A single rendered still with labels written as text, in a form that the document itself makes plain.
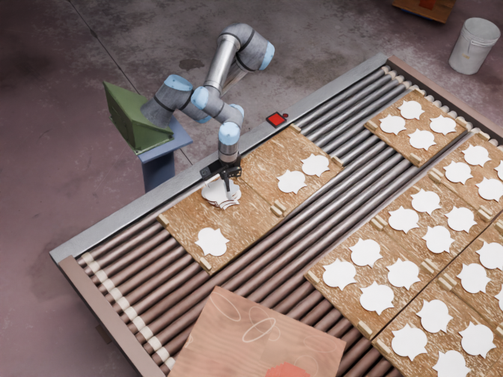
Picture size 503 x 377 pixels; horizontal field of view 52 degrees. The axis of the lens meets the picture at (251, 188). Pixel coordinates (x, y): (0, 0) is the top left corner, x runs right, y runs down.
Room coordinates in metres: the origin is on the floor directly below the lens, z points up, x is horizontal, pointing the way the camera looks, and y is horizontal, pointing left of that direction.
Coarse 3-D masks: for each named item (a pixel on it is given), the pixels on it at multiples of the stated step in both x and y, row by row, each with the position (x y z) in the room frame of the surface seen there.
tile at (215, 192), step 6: (222, 180) 1.36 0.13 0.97; (210, 186) 1.32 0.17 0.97; (216, 186) 1.32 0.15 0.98; (222, 186) 1.32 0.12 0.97; (210, 192) 1.28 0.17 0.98; (216, 192) 1.29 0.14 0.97; (222, 192) 1.29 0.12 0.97; (234, 192) 1.30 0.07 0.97; (210, 198) 1.25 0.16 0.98; (216, 198) 1.26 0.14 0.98; (222, 198) 1.26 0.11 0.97
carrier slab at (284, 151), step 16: (288, 128) 1.76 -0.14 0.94; (272, 144) 1.64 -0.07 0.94; (288, 144) 1.65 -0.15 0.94; (304, 144) 1.67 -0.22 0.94; (256, 160) 1.53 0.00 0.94; (272, 160) 1.54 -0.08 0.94; (288, 160) 1.55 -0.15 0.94; (256, 176) 1.44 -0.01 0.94; (272, 176) 1.45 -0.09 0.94; (320, 176) 1.49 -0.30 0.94; (256, 192) 1.35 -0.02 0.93; (272, 192) 1.36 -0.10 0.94; (304, 192) 1.38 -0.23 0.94; (288, 208) 1.29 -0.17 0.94
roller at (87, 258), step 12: (384, 72) 2.31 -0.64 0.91; (360, 84) 2.17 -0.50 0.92; (336, 96) 2.05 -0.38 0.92; (348, 96) 2.08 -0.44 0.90; (324, 108) 1.95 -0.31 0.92; (300, 120) 1.84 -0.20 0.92; (312, 120) 1.87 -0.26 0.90; (204, 180) 1.39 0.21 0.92; (192, 192) 1.31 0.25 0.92; (168, 204) 1.23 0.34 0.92; (156, 216) 1.17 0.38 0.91; (132, 228) 1.09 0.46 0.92; (144, 228) 1.11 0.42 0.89; (108, 240) 1.02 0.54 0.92; (120, 240) 1.03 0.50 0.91; (96, 252) 0.96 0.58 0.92; (84, 264) 0.90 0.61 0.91
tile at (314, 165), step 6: (312, 156) 1.59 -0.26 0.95; (318, 156) 1.59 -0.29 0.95; (306, 162) 1.55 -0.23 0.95; (312, 162) 1.55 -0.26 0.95; (318, 162) 1.56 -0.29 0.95; (324, 162) 1.56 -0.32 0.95; (306, 168) 1.51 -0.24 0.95; (312, 168) 1.52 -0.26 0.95; (318, 168) 1.52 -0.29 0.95; (324, 168) 1.53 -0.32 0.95; (306, 174) 1.48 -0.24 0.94; (312, 174) 1.48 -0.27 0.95; (318, 174) 1.49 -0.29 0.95
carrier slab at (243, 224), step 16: (176, 208) 1.21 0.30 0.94; (192, 208) 1.22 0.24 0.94; (208, 208) 1.23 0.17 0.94; (240, 208) 1.25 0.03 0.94; (256, 208) 1.26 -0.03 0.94; (176, 224) 1.13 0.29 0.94; (192, 224) 1.14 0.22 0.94; (208, 224) 1.15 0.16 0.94; (224, 224) 1.16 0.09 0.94; (240, 224) 1.17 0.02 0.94; (256, 224) 1.18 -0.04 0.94; (272, 224) 1.19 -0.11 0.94; (192, 240) 1.06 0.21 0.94; (240, 240) 1.09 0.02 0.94; (256, 240) 1.11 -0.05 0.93; (192, 256) 0.99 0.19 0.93; (208, 256) 1.00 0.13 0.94; (224, 256) 1.01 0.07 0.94; (208, 272) 0.93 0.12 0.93
